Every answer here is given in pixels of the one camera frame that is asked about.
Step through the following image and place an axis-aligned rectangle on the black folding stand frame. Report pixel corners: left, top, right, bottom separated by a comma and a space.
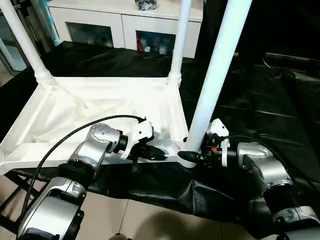
0, 171, 52, 227

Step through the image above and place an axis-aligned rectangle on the clear bag of dark parts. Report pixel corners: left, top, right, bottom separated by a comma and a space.
134, 0, 159, 12

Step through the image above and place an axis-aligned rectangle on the black backdrop cloth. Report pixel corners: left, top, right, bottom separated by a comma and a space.
194, 0, 320, 57

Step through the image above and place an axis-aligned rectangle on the grey tripod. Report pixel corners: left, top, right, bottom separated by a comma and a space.
17, 0, 52, 54

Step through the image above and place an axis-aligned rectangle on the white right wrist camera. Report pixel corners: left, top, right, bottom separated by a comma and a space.
205, 118, 231, 168

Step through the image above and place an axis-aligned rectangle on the glass door metal frame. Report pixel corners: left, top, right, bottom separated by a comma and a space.
0, 13, 29, 74

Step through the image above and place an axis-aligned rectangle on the white plastic table leg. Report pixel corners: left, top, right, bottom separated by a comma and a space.
0, 0, 55, 89
185, 0, 253, 153
166, 0, 193, 88

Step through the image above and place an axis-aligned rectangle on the white plastic table top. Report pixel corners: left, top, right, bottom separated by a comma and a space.
0, 74, 201, 176

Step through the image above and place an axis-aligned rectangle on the black plastic mat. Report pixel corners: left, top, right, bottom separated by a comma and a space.
0, 39, 320, 238

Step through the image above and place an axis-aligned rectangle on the white sideboard cabinet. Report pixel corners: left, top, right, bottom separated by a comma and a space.
46, 0, 204, 60

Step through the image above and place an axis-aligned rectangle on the blue printed panel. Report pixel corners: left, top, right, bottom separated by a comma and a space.
43, 0, 61, 48

